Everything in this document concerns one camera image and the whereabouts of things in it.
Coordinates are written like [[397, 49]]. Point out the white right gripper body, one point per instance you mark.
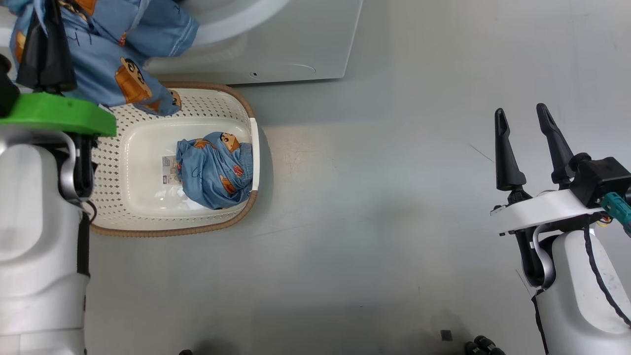
[[542, 207]]

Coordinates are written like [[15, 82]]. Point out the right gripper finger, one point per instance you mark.
[[558, 158], [508, 167]]

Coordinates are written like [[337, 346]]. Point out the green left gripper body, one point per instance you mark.
[[54, 113]]

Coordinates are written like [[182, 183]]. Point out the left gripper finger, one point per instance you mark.
[[61, 59], [32, 64]]

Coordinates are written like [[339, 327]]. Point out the blue cartoon print shirt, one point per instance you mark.
[[103, 49]]

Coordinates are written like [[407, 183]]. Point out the blue cartoon print pants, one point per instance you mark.
[[212, 172]]

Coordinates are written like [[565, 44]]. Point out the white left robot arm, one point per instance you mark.
[[34, 222]]

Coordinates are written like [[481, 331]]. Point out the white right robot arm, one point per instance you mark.
[[572, 296]]

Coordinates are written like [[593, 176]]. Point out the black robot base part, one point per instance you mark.
[[483, 346]]

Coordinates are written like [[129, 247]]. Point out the white front-load washing machine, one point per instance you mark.
[[296, 39]]

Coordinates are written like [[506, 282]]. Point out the basket product label sticker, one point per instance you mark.
[[170, 170]]

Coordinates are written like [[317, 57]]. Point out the white perforated laundry basket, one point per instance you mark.
[[148, 207]]

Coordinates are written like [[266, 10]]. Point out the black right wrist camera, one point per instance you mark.
[[599, 180]]

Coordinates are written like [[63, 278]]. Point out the teal right camera connector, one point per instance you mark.
[[618, 209]]

